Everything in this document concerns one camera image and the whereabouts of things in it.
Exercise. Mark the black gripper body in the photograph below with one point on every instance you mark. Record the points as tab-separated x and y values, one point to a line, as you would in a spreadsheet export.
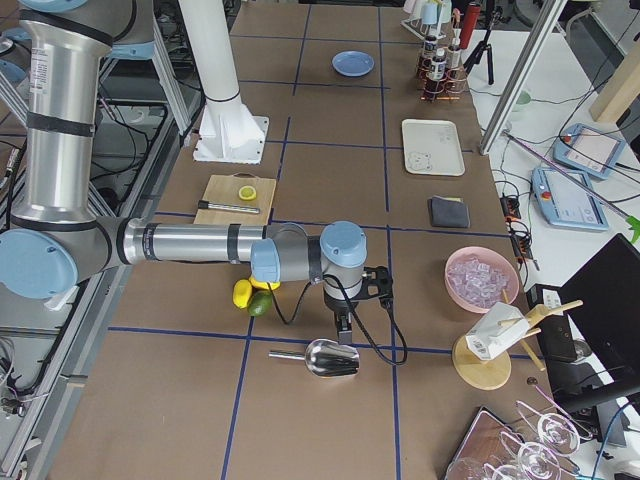
339	306

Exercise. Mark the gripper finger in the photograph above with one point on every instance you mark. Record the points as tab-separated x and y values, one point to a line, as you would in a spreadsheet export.
340	336
349	337

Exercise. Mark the blue plate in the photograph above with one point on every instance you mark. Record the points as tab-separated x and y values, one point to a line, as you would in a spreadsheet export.
352	63

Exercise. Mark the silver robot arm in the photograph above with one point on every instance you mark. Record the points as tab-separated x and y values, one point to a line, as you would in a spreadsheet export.
54	241

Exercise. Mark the steel ice scoop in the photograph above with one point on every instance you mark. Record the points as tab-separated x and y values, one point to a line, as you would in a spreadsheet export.
325	358

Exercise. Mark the yellow lemon back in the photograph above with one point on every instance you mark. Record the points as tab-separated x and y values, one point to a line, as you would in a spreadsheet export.
262	285

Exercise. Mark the yellow lemon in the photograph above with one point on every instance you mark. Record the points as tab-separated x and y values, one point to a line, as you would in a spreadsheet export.
262	285
242	293

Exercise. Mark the green lime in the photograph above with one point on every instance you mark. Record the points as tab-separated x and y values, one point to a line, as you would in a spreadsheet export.
260	303

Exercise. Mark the yellow lemon front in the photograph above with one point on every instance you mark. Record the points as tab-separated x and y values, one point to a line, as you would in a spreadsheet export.
242	293

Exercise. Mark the pink bowl of ice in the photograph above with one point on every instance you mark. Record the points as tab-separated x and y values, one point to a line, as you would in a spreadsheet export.
476	278

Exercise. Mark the round wooden stand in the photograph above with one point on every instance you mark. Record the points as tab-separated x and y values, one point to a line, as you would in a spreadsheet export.
493	374

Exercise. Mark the grey folded cloth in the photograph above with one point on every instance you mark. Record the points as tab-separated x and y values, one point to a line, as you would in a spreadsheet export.
449	213

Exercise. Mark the lemon half slice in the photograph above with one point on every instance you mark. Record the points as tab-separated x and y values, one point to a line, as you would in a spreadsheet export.
247	193

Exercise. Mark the white carton on stand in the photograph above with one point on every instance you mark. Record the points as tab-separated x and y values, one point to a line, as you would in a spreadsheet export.
500	328

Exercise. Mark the wooden cutting board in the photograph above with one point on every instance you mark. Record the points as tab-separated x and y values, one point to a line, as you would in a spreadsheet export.
224	190

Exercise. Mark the steel muddler black cap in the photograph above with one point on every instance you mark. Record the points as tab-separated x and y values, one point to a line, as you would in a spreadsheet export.
208	205

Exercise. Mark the cream bear tray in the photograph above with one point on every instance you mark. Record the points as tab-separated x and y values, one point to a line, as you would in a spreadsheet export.
432	147

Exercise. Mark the clear wine glass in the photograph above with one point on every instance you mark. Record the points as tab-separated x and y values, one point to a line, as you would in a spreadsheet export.
536	460
556	431

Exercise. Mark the black monitor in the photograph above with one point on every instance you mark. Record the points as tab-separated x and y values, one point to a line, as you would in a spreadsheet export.
608	287

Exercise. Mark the blue teach pendant near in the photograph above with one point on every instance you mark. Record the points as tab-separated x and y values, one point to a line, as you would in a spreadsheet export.
563	203

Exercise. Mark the blue teach pendant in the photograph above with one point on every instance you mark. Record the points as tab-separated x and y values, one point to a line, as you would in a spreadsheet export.
582	147
563	203

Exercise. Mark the tea bottle white cap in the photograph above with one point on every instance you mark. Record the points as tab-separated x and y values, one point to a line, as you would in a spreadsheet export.
437	65

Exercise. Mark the pale green bowl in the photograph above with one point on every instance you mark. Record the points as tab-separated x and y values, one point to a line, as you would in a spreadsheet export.
522	102

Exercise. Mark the blue teach pendant far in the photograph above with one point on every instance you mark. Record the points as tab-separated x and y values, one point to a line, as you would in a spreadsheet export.
582	147

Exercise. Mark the pastel cups on rack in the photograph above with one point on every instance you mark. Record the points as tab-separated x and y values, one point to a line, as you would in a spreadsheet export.
428	12

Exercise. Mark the red cylinder bottle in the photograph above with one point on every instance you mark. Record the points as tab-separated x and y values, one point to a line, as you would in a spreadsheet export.
469	22

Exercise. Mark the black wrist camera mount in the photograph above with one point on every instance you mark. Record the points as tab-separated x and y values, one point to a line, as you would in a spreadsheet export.
377	283

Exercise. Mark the white pedestal column base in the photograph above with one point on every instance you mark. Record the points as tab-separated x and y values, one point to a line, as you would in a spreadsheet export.
228	132

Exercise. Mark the copper wire bottle rack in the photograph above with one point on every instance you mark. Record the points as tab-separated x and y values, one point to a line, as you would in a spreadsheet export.
450	88

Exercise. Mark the black camera tripod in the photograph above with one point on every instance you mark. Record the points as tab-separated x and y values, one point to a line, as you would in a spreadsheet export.
492	16

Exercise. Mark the aluminium frame post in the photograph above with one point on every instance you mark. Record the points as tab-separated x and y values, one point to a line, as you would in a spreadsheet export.
532	48

